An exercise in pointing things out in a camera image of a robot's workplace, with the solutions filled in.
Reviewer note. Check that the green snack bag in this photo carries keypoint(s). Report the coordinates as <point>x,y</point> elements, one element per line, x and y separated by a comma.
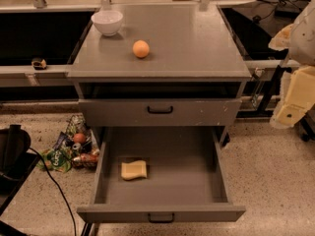
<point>55,159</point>

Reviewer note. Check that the black side table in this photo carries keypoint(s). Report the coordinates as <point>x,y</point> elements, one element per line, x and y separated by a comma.
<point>252,26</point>

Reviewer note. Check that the open grey lower drawer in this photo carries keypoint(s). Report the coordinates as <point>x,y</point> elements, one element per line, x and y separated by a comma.
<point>185,179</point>

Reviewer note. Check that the black device at left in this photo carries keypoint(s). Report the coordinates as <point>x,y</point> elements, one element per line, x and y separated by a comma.
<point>16,162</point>

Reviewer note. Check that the orange fruit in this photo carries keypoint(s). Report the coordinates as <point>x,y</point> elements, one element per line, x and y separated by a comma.
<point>141,49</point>

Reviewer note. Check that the yellow sponge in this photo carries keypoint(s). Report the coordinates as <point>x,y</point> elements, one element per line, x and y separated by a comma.
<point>134,170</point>

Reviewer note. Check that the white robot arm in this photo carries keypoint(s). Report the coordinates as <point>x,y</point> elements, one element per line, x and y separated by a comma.
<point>302,38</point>

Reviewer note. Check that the closed grey upper drawer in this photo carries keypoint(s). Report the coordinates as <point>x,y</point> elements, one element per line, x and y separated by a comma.
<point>159,112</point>

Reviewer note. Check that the wire basket of items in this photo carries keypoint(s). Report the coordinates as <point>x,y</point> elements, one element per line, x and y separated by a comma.
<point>80,144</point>

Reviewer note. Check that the white bowl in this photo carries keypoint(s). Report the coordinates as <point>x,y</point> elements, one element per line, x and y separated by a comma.
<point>107,22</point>

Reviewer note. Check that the black power adapter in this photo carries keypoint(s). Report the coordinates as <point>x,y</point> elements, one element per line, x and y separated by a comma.
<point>287,12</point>

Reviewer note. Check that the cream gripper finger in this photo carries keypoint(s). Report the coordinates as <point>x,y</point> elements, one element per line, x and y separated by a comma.
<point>297,94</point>
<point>281,40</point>

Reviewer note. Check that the small yellow black object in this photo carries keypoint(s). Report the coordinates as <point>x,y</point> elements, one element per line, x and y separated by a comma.
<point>39,63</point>

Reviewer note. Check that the grey drawer cabinet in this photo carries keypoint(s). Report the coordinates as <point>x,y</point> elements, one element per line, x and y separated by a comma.
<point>192,56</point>

